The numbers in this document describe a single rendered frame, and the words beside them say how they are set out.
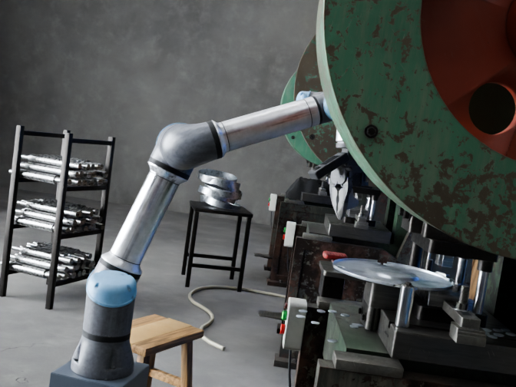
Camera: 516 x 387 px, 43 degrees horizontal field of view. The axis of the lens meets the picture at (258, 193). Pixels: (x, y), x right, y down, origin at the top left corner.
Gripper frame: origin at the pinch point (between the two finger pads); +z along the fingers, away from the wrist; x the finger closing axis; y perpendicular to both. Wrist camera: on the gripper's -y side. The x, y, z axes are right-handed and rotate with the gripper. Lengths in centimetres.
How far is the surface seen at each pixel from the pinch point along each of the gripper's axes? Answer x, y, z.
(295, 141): 246, 128, -31
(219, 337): 158, 39, 79
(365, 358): -44, -21, 26
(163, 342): 58, -28, 50
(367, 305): -26.4, -7.9, 19.4
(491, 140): -67, -14, -19
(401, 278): -32.7, -3.5, 11.9
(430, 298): -37.1, 1.8, 15.9
